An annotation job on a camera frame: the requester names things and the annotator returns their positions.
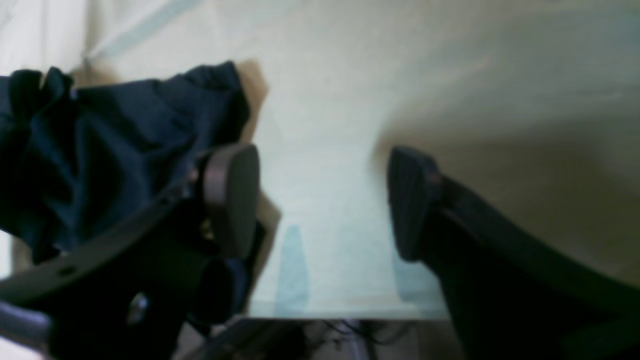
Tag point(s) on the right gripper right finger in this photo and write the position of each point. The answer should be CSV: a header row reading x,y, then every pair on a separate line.
x,y
509,295

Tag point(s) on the black T-shirt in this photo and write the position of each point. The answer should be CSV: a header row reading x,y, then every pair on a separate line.
x,y
77,162

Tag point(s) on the light green table cloth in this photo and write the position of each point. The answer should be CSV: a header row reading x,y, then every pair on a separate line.
x,y
533,104

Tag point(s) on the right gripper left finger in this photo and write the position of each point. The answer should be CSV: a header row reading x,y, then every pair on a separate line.
x,y
126,294

